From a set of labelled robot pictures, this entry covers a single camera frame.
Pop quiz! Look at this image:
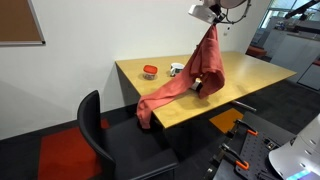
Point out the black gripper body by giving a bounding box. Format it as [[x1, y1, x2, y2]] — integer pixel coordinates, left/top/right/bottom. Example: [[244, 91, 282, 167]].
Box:
[[211, 3, 231, 22]]

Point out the orange cloth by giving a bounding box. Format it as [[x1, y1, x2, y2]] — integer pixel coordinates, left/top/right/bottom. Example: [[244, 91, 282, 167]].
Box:
[[135, 23, 226, 130]]

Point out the orange bench seat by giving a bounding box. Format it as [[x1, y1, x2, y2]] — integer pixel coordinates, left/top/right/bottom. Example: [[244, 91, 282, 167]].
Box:
[[245, 45, 268, 60]]

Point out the white mug with green print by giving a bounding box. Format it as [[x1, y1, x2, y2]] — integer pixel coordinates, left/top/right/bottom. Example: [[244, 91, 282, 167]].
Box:
[[169, 62, 185, 78]]

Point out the black overhead boom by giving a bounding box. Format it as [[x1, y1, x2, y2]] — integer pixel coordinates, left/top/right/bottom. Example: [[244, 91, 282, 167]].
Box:
[[284, 0, 320, 20]]

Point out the white counter cabinet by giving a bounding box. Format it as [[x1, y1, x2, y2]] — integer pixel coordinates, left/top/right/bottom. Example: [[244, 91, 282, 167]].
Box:
[[269, 28, 320, 92]]

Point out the clear jar with red lid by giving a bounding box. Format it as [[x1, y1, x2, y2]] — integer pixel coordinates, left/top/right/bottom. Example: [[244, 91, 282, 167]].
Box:
[[142, 64, 158, 81]]

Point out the grey metal table leg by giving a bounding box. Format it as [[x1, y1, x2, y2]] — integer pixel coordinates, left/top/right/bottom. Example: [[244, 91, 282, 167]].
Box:
[[229, 99, 258, 113]]

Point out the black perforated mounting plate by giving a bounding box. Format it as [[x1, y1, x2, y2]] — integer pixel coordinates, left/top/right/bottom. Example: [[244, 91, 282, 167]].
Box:
[[206, 111, 298, 180]]

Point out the black chair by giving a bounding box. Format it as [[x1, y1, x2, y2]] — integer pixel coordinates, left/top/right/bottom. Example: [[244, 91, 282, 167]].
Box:
[[77, 89, 180, 180]]

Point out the framed cork board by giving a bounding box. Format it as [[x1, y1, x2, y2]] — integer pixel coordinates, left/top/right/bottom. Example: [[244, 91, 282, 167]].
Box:
[[0, 0, 46, 46]]

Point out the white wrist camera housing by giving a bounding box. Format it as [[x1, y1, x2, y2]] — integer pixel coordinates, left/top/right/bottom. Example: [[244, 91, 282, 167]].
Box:
[[188, 3, 218, 25]]

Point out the black clamp with orange handle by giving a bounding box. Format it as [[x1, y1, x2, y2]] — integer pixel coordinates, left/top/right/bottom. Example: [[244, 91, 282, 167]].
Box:
[[218, 143, 251, 172], [232, 118, 260, 138]]

